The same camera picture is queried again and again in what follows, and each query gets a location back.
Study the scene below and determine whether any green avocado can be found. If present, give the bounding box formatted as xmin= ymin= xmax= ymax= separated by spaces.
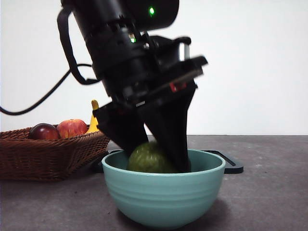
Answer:
xmin=127 ymin=141 xmax=179 ymax=174

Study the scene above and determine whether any teal ceramic bowl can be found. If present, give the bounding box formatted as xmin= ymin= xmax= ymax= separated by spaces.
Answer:
xmin=101 ymin=149 xmax=226 ymax=223

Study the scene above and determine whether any yellow banana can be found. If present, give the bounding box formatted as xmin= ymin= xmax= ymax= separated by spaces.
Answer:
xmin=85 ymin=100 xmax=101 ymax=134

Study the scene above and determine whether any red apple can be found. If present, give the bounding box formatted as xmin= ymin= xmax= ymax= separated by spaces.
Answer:
xmin=56 ymin=118 xmax=89 ymax=139

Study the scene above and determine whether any black rectangular tray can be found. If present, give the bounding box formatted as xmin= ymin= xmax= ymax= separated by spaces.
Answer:
xmin=90 ymin=149 xmax=244 ymax=174

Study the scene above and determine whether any dark red plum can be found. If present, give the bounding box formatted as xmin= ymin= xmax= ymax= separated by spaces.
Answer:
xmin=28 ymin=123 xmax=61 ymax=141

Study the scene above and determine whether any brown wicker basket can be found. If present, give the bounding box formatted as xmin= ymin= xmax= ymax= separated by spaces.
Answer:
xmin=0 ymin=127 xmax=111 ymax=182

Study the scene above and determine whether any thin black cable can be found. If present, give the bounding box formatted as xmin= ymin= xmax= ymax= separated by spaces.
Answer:
xmin=0 ymin=64 xmax=93 ymax=115

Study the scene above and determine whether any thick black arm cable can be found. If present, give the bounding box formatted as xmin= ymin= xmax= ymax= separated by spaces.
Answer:
xmin=56 ymin=4 xmax=100 ymax=85

